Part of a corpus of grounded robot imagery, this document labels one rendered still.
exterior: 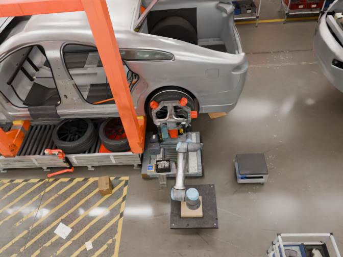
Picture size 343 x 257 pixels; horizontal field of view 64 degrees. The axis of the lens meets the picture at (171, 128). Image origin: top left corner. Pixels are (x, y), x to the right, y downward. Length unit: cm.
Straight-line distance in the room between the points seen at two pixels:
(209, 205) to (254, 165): 87
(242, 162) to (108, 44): 244
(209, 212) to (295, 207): 124
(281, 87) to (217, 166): 224
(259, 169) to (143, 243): 186
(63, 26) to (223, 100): 229
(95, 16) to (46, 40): 135
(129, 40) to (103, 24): 92
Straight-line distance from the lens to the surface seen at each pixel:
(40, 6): 281
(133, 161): 432
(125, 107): 328
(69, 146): 445
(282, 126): 506
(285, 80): 596
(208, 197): 378
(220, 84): 370
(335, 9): 566
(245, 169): 400
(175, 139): 442
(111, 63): 289
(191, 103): 383
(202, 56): 348
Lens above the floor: 369
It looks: 49 degrees down
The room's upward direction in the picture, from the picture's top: 7 degrees counter-clockwise
